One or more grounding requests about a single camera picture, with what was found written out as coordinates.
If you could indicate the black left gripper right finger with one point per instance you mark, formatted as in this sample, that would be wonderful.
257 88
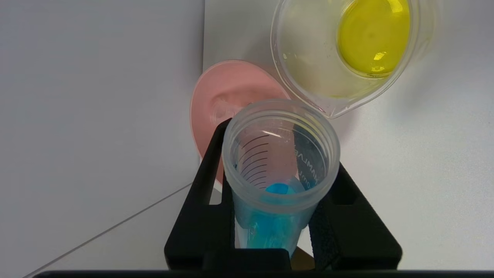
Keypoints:
355 235

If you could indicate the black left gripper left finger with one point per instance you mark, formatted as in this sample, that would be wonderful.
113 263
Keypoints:
200 227

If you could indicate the test tube with blue pigment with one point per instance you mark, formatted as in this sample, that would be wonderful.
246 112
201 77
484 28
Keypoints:
278 216

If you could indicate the clear glass beaker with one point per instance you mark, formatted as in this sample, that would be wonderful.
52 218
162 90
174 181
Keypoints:
370 42

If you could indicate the pink plastic bowl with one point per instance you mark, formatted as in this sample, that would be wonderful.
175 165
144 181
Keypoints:
231 88

